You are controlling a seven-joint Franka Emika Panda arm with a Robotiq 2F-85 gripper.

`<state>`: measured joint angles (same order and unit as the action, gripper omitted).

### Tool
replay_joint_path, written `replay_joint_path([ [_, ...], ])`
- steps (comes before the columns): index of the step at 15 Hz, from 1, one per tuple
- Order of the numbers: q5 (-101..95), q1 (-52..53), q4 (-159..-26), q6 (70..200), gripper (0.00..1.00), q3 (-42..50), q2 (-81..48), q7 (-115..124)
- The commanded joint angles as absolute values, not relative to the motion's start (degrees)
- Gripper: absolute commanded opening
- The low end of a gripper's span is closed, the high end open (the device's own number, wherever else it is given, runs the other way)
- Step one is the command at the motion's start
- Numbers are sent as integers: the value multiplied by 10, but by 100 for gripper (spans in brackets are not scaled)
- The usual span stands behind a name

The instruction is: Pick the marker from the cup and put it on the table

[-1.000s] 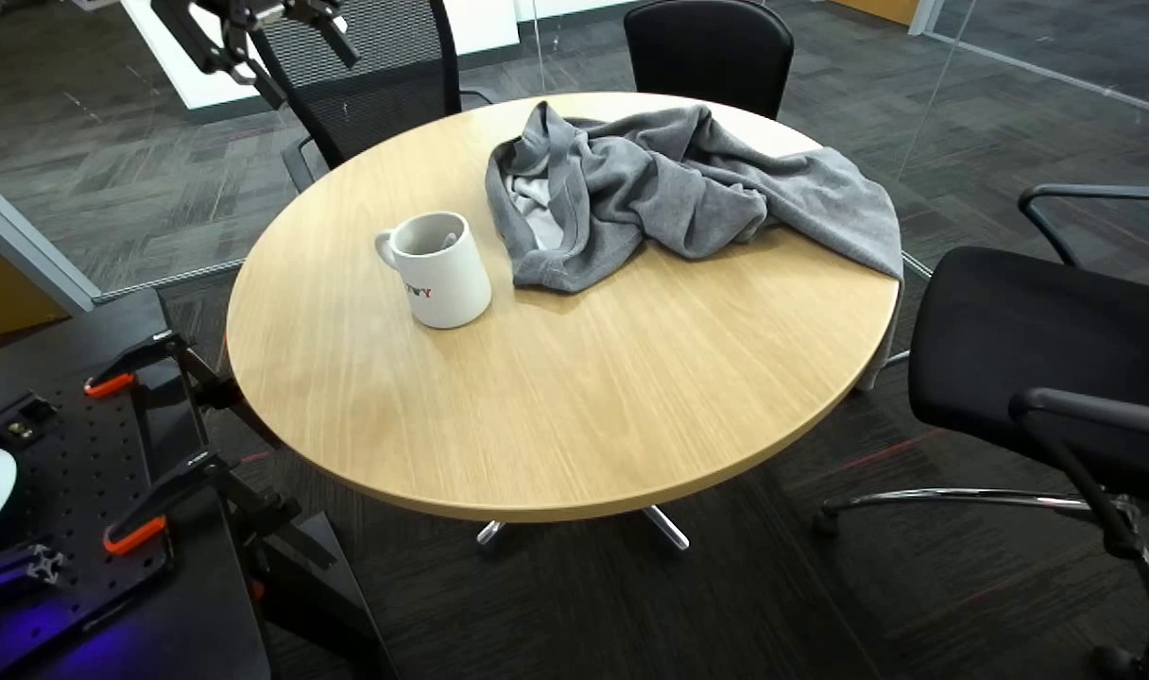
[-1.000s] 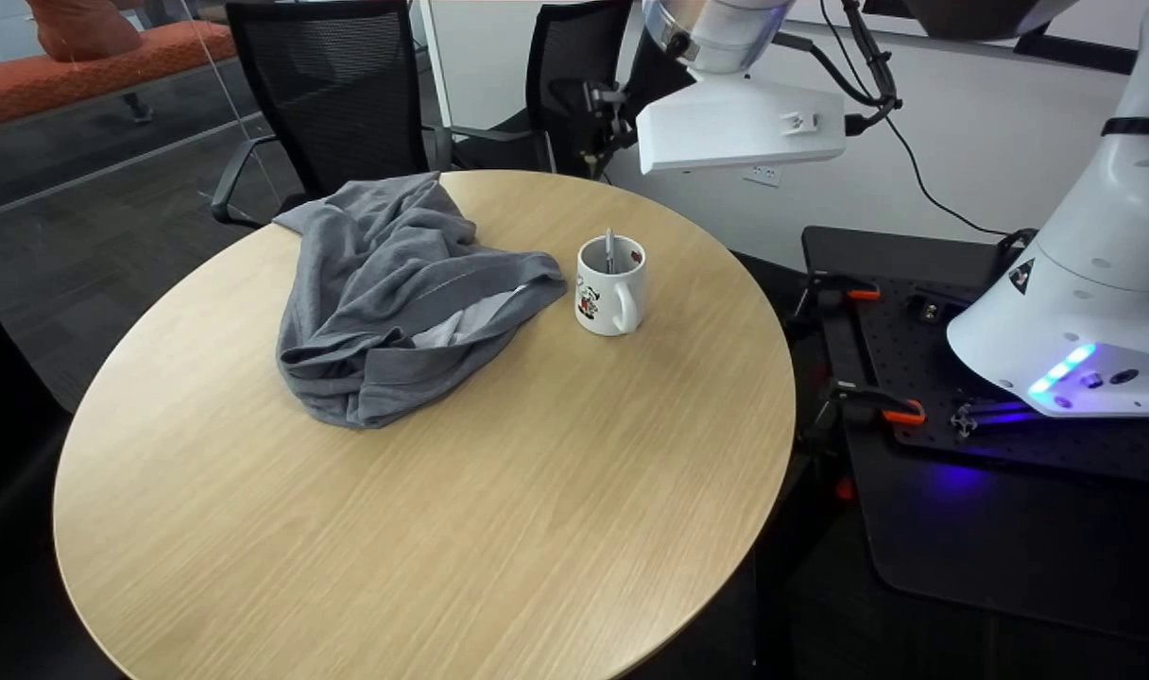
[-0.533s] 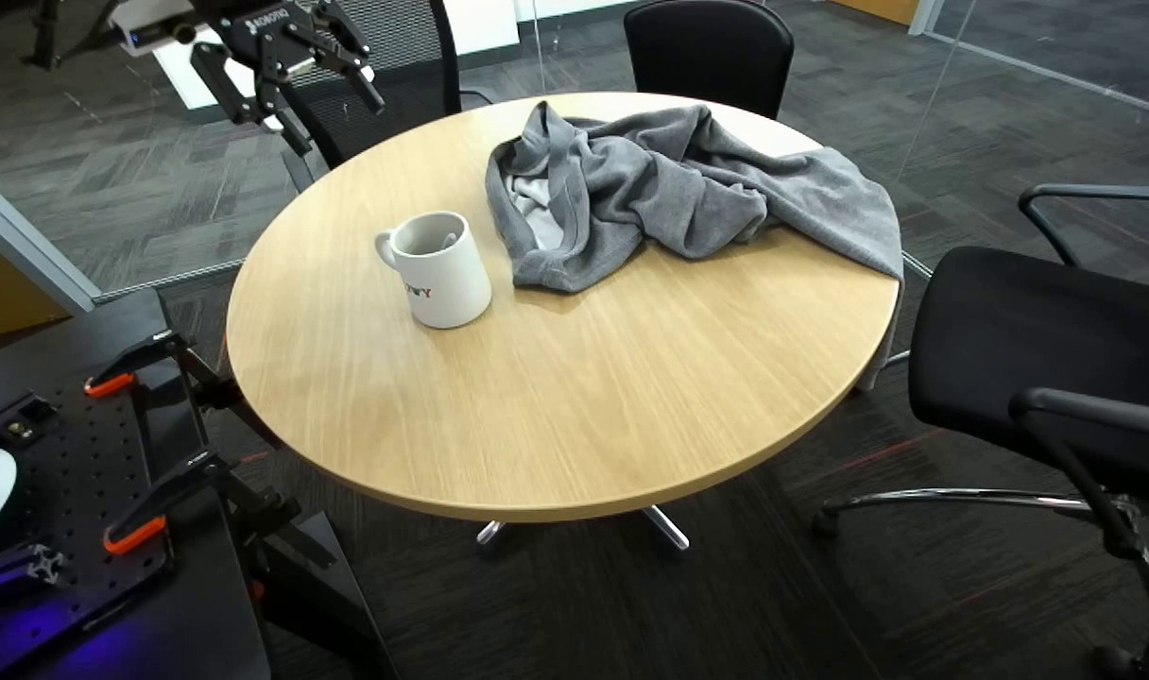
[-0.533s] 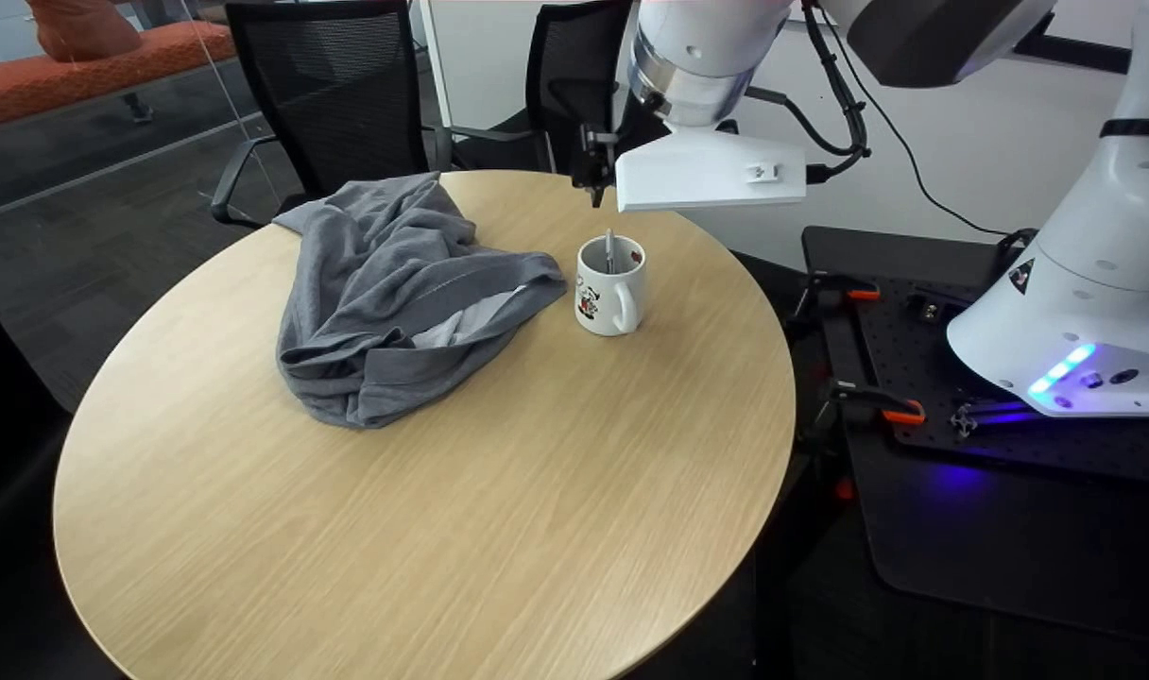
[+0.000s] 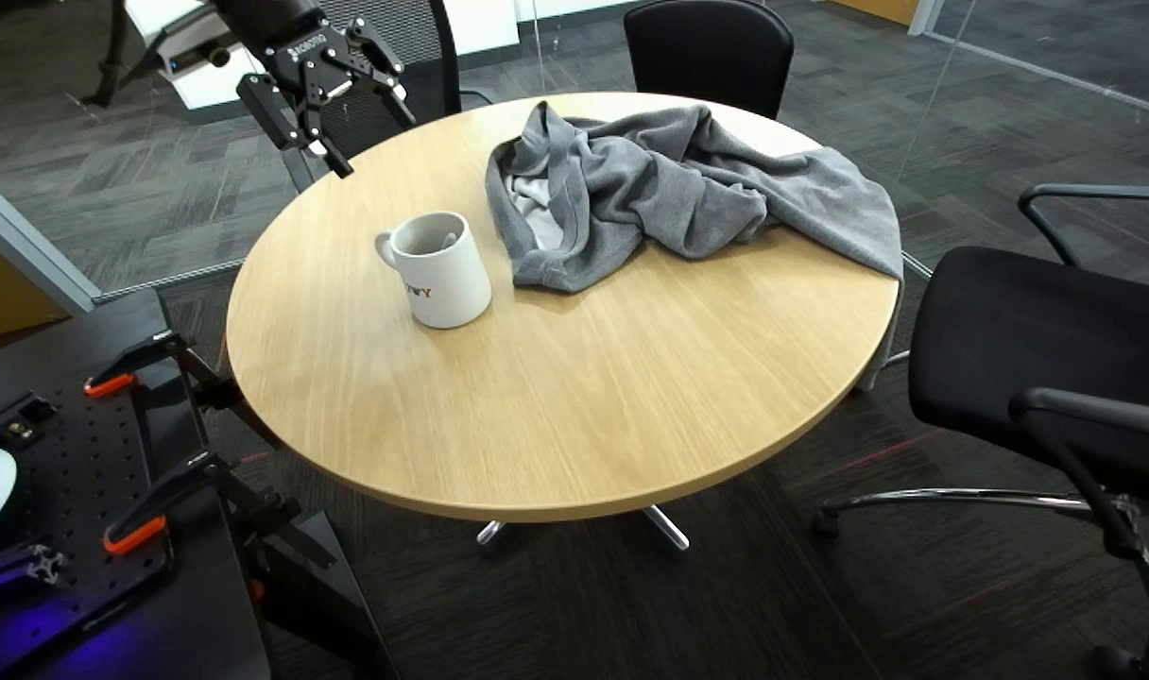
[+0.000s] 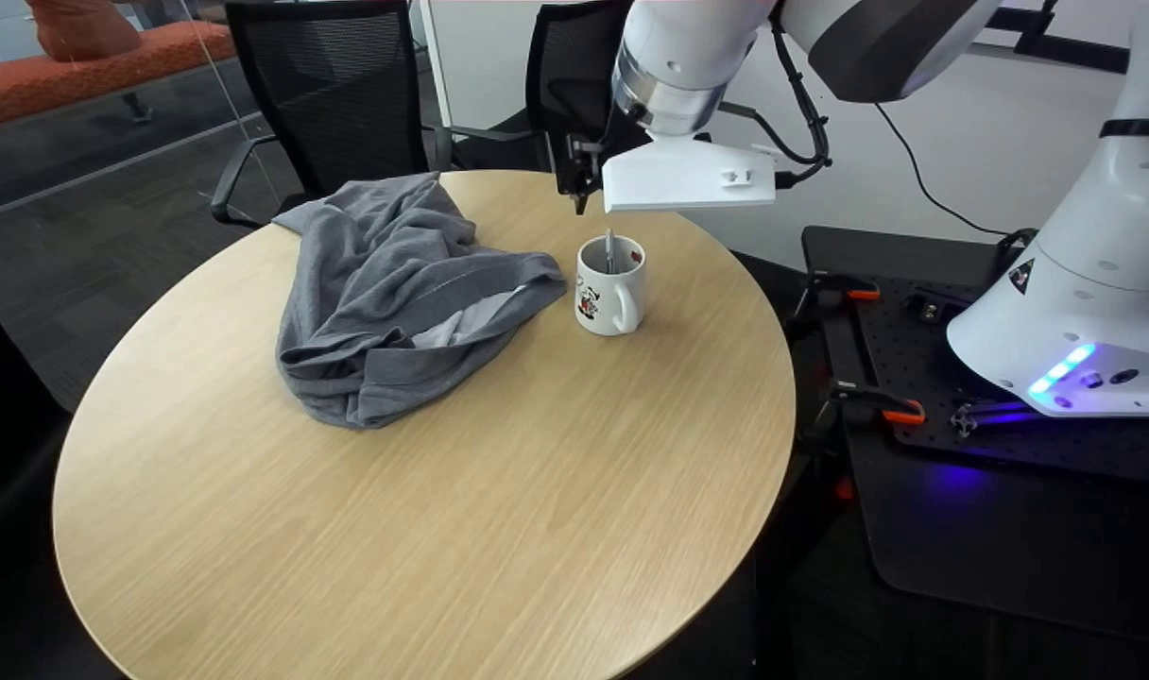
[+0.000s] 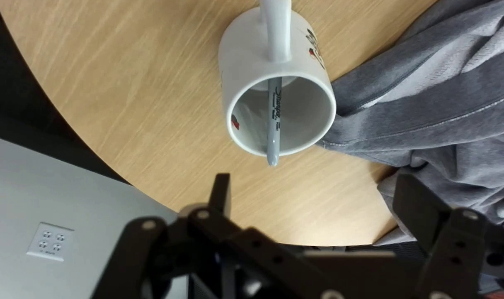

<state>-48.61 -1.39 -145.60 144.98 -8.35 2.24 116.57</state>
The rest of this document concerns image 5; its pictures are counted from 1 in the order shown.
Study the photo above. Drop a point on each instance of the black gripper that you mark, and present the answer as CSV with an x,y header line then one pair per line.
x,y
310,69

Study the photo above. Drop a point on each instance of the white ceramic mug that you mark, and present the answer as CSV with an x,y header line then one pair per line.
x,y
448,285

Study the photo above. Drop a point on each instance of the grey crumpled cloth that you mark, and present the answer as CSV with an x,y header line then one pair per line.
x,y
674,175

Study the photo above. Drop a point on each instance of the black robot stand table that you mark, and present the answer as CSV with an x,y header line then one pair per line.
x,y
208,604

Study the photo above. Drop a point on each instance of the chrome table base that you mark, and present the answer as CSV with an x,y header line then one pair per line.
x,y
665,531

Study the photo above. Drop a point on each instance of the black office chair right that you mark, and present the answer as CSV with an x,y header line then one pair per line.
x,y
1040,340

